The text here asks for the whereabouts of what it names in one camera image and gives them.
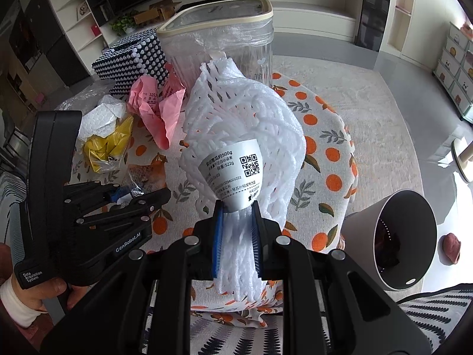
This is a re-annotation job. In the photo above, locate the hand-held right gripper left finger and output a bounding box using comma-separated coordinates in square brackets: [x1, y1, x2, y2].
[41, 200, 225, 355]

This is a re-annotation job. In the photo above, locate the dark tall cabinet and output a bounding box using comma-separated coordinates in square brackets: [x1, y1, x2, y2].
[9, 0, 91, 93]

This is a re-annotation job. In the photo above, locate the red slipper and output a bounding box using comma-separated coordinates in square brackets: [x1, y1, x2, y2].
[437, 232, 462, 265]

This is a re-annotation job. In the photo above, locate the pink crumpled paper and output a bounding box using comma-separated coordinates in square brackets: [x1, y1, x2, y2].
[127, 63, 187, 150]

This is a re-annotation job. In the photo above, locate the white crumpled foam sheet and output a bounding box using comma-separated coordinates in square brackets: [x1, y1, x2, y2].
[77, 94, 128, 141]

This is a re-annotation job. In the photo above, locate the polka dot tissue box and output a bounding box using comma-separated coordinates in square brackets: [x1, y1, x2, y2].
[92, 28, 169, 95]

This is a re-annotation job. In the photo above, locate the potted plant in white pot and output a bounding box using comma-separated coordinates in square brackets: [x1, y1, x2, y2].
[111, 10, 139, 38]

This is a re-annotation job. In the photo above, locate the white animal face drawer cabinet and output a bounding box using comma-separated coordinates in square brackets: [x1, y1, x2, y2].
[432, 22, 473, 122]

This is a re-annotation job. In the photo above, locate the yellow plastic bag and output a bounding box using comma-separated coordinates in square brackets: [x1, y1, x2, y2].
[83, 114, 134, 172]

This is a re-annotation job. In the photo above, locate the beige pedestal table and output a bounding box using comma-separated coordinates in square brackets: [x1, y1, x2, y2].
[451, 137, 473, 183]

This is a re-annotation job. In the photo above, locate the orange-print covered round table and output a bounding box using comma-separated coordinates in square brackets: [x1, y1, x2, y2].
[55, 70, 359, 330]

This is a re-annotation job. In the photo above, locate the narrow white shelf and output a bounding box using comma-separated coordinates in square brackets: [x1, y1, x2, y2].
[380, 0, 418, 63]

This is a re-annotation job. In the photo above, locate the person's left forearm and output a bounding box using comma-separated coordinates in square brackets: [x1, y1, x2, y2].
[0, 279, 47, 328]

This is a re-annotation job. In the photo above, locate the cardboard box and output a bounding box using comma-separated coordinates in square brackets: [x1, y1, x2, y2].
[133, 0, 183, 25]

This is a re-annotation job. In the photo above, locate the dark glass cabinet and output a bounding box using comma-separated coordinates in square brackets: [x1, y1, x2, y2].
[353, 0, 394, 52]

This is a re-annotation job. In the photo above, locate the clear plastic wrap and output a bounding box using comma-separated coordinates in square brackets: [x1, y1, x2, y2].
[55, 83, 108, 112]

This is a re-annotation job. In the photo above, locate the white foam net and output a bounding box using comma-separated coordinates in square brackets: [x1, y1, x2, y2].
[178, 52, 307, 302]

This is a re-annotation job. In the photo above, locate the person's left hand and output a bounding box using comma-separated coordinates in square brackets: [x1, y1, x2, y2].
[11, 275, 84, 309]

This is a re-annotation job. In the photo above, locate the clear lidded container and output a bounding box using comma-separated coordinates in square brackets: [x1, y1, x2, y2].
[157, 0, 274, 93]

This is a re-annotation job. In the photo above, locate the grey trash bin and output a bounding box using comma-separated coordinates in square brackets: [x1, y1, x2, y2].
[342, 189, 437, 292]

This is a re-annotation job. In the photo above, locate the clear plastic packet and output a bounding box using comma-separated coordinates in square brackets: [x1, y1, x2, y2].
[126, 155, 167, 193]

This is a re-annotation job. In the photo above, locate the white television console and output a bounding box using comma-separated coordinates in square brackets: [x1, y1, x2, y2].
[100, 0, 361, 56]

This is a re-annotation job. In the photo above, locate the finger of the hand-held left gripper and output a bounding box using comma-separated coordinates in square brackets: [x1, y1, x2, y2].
[63, 181, 128, 215]
[76, 188, 171, 230]

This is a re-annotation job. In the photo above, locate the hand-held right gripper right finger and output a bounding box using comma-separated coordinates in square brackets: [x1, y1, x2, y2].
[249, 205, 433, 355]

